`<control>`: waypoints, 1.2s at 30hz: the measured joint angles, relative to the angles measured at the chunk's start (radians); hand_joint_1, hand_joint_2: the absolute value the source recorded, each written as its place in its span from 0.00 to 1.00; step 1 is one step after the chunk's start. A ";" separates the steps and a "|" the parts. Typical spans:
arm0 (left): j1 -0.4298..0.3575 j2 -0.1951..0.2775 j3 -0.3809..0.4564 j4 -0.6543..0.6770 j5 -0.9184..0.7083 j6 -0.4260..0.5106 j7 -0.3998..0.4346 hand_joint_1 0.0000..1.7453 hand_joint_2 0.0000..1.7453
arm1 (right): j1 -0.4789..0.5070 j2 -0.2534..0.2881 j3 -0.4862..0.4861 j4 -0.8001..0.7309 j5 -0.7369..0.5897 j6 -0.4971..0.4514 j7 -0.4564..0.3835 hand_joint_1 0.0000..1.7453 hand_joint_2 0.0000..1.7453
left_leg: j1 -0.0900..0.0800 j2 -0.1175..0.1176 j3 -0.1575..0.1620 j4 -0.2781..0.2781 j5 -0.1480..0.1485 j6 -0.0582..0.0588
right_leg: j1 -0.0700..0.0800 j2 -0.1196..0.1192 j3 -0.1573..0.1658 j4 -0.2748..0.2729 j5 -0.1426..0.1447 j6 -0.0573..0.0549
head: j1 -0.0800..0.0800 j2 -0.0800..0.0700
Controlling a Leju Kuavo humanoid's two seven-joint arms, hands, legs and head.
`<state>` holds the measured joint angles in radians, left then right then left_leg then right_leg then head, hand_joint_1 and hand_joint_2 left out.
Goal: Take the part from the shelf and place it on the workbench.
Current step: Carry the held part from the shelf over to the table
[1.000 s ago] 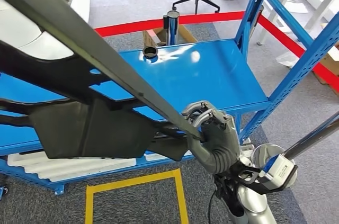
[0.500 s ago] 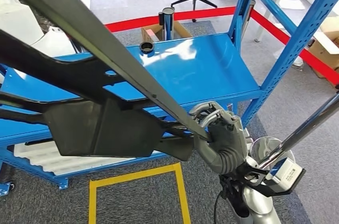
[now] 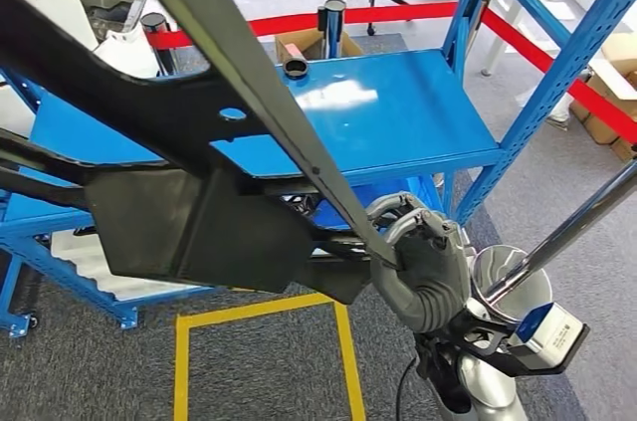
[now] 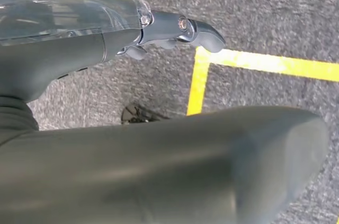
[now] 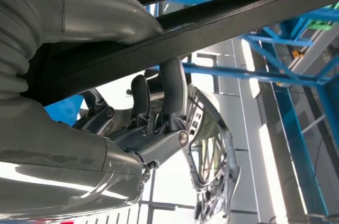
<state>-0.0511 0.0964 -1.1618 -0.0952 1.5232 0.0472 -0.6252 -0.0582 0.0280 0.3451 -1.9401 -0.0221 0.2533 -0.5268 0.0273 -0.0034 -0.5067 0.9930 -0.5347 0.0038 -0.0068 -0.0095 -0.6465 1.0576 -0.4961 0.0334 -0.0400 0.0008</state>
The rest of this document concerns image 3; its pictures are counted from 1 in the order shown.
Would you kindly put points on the black-topped stanchion post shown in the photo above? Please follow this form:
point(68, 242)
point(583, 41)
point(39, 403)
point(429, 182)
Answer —
point(154, 22)

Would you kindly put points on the black finned plastic part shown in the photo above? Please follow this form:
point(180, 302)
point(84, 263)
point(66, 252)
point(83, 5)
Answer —
point(298, 204)

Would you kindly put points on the chrome stanchion post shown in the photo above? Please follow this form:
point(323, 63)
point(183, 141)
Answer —
point(334, 35)

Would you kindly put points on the red barrier belt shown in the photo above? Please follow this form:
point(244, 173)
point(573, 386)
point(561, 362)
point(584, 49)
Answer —
point(284, 24)
point(398, 12)
point(527, 49)

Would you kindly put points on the black plastic panel part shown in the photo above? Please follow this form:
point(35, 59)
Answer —
point(199, 233)

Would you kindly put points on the yellow floor tape square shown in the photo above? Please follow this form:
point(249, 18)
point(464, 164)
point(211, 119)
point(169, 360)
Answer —
point(180, 372)

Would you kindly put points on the dark stanchion post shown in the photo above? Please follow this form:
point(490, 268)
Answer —
point(480, 35)

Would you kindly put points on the white car body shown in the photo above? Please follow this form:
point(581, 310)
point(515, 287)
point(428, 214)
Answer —
point(124, 55)

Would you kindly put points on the closed cardboard box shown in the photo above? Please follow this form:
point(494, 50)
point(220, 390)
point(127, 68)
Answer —
point(622, 49)

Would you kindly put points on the blue plastic bin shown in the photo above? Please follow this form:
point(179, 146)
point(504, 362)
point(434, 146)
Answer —
point(343, 210)

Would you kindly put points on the white plastic bag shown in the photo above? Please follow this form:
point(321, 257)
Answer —
point(557, 108)

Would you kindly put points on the chrome stanchion with round base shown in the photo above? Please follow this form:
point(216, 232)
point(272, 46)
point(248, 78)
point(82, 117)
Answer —
point(572, 223)

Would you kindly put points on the black round tube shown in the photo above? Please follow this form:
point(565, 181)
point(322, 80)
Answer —
point(296, 72)

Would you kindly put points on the blue metal shelf rack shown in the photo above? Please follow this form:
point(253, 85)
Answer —
point(398, 121)

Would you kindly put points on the white table frame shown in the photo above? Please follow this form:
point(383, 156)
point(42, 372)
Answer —
point(497, 35)

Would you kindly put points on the cardboard box with open flap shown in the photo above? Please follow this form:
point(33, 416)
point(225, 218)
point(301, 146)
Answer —
point(612, 85)

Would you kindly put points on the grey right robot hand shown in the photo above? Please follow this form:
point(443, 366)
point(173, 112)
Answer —
point(432, 273)

